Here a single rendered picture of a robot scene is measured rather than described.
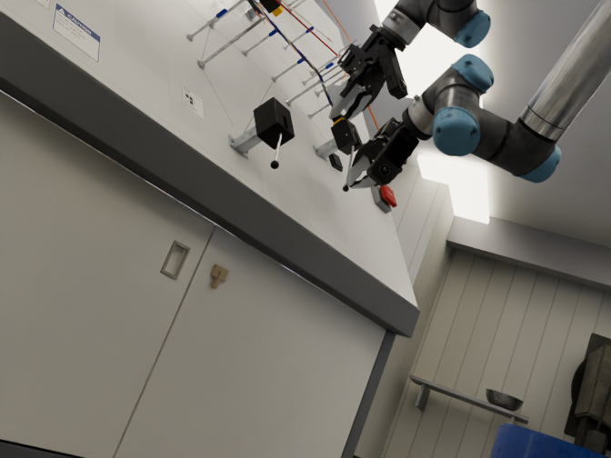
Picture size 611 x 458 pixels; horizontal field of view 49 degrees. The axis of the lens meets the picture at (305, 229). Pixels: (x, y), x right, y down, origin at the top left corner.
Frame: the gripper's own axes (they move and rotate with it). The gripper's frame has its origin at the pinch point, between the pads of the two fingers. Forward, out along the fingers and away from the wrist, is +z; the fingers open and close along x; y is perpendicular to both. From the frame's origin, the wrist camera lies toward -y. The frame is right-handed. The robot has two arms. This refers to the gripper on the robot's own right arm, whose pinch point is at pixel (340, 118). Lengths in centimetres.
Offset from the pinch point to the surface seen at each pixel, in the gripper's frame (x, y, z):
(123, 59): 57, -6, 11
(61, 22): 67, -6, 10
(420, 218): -438, 190, 41
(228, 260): 29.9, -22.3, 28.3
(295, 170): 14.3, -9.9, 12.3
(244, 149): 32.5, -12.7, 12.6
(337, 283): 6.6, -28.2, 23.6
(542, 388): -579, 40, 100
